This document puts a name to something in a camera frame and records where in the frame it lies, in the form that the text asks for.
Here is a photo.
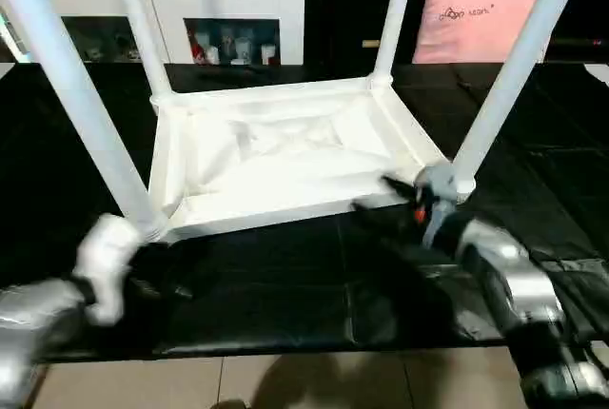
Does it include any light blue pole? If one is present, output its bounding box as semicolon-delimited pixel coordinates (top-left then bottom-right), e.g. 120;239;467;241
0;8;24;64

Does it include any pink printed pillow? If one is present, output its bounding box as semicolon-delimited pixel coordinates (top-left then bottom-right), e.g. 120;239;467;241
412;0;545;66

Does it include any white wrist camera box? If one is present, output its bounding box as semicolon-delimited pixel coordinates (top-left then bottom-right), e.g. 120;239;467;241
415;164;460;206
74;213;146;326

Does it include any black work mat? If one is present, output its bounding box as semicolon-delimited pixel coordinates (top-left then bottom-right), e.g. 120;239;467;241
0;59;609;364

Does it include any black sofa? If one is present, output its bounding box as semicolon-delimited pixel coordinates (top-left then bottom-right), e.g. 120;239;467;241
303;0;609;66

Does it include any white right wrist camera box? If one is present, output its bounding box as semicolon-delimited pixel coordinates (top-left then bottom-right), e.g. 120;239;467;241
415;164;460;206

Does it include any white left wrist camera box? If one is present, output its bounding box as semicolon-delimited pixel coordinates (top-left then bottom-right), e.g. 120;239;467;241
74;213;146;326

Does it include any white glass-door cabinet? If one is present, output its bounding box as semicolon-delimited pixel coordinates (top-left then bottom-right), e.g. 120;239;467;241
0;0;307;68

